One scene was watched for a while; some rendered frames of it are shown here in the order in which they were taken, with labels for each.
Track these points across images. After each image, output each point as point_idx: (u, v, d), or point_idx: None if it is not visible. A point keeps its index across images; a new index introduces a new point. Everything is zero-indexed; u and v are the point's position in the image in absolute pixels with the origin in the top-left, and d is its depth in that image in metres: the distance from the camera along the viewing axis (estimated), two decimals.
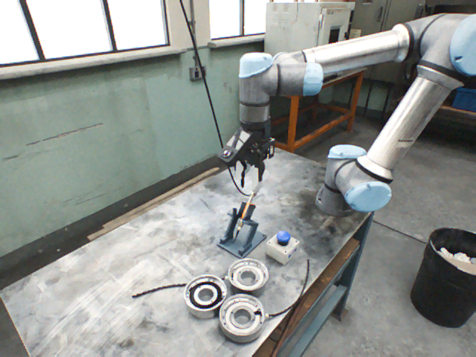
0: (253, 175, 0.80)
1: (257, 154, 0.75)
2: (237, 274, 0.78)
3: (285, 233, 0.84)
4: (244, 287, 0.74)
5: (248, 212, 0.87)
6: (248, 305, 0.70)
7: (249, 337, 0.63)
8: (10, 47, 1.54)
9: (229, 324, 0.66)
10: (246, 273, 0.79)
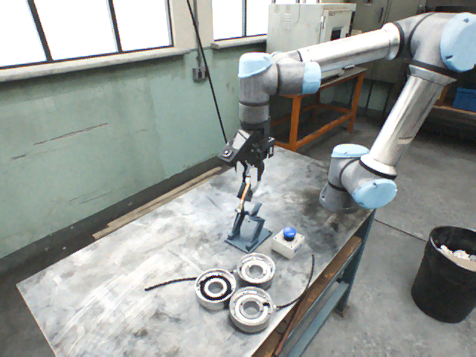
0: (253, 175, 0.80)
1: (257, 153, 0.76)
2: (245, 268, 0.81)
3: (291, 229, 0.88)
4: (252, 280, 0.77)
5: (248, 193, 0.83)
6: (256, 297, 0.73)
7: (258, 326, 0.66)
8: (18, 49, 1.57)
9: (239, 315, 0.69)
10: (253, 267, 0.82)
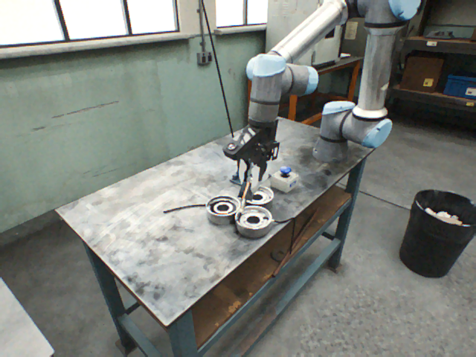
0: (254, 174, 0.80)
1: (262, 152, 0.76)
2: None
3: (287, 167, 1.03)
4: None
5: (248, 193, 0.83)
6: (257, 213, 0.88)
7: (259, 231, 0.81)
8: (40, 28, 1.72)
9: (243, 224, 0.84)
10: (255, 196, 0.97)
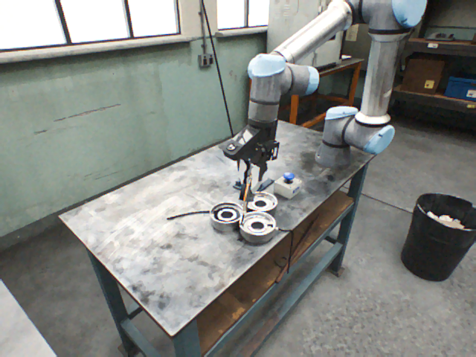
0: (254, 175, 0.80)
1: (261, 152, 0.76)
2: (251, 202, 0.96)
3: (290, 173, 1.03)
4: None
5: (249, 194, 0.83)
6: (262, 219, 0.89)
7: (259, 237, 0.82)
8: (42, 32, 1.72)
9: (246, 229, 0.85)
10: (258, 202, 0.97)
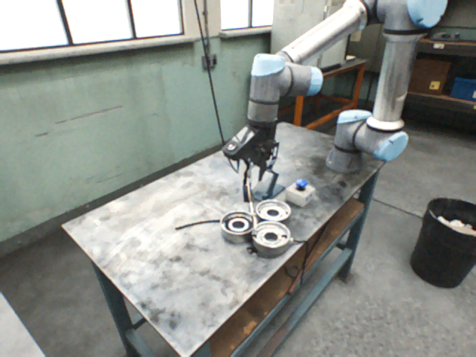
0: (254, 174, 0.80)
1: (261, 152, 0.76)
2: (263, 211, 0.92)
3: (303, 180, 0.98)
4: None
5: (251, 193, 0.83)
6: (277, 230, 0.84)
7: (274, 249, 0.78)
8: (43, 33, 1.68)
9: (259, 240, 0.81)
10: (270, 211, 0.93)
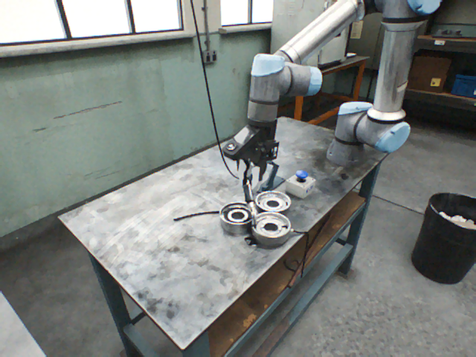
0: (254, 174, 0.80)
1: (261, 152, 0.76)
2: (263, 202, 0.90)
3: (303, 172, 0.97)
4: (270, 210, 0.87)
5: (251, 193, 0.83)
6: (277, 221, 0.83)
7: (274, 239, 0.76)
8: (41, 26, 1.66)
9: (259, 230, 0.79)
10: (270, 202, 0.92)
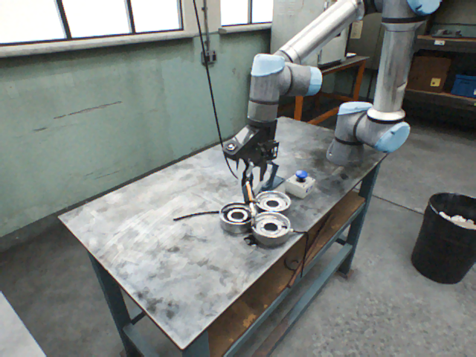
0: (255, 175, 0.80)
1: (261, 152, 0.76)
2: (262, 202, 0.90)
3: (303, 172, 0.97)
4: (270, 210, 0.87)
5: (252, 193, 0.83)
6: (276, 221, 0.83)
7: (274, 239, 0.76)
8: (41, 26, 1.66)
9: (259, 230, 0.79)
10: (270, 202, 0.92)
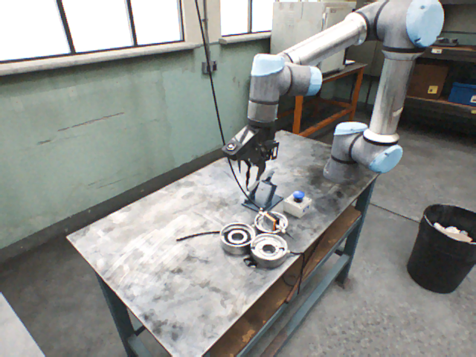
0: (252, 174, 0.81)
1: (261, 152, 0.76)
2: (262, 223, 0.94)
3: (300, 192, 1.01)
4: None
5: (268, 225, 0.92)
6: (274, 242, 0.87)
7: (271, 262, 0.80)
8: (46, 42, 1.71)
9: (257, 252, 0.84)
10: None
